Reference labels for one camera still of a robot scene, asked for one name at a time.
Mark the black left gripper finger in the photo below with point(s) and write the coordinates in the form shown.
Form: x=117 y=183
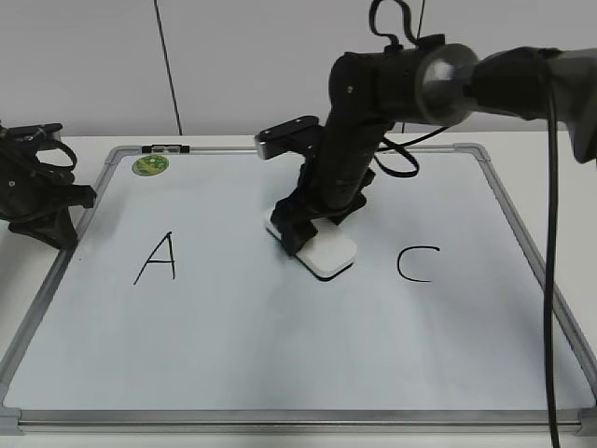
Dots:
x=76 y=195
x=55 y=229

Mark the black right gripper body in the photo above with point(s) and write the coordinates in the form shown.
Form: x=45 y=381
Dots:
x=369 y=93

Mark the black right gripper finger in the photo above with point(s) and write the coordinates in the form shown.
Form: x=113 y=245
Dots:
x=358 y=203
x=291 y=220

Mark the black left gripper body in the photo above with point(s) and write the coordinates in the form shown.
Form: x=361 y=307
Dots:
x=26 y=181

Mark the white whiteboard eraser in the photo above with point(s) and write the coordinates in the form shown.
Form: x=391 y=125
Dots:
x=329 y=253

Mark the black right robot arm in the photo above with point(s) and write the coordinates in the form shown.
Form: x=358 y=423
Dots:
x=527 y=83

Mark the green round sticker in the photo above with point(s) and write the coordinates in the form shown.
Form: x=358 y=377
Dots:
x=150 y=165

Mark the black hanging clip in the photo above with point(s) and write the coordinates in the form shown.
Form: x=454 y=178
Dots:
x=165 y=149

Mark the aluminium framed whiteboard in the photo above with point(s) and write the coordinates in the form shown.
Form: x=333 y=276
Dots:
x=173 y=311

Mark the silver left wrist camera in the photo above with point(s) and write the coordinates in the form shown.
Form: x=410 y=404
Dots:
x=36 y=132

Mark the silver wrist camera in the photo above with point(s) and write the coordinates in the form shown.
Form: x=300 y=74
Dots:
x=36 y=132
x=301 y=135

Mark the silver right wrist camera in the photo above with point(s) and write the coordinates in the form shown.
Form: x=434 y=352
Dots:
x=301 y=135

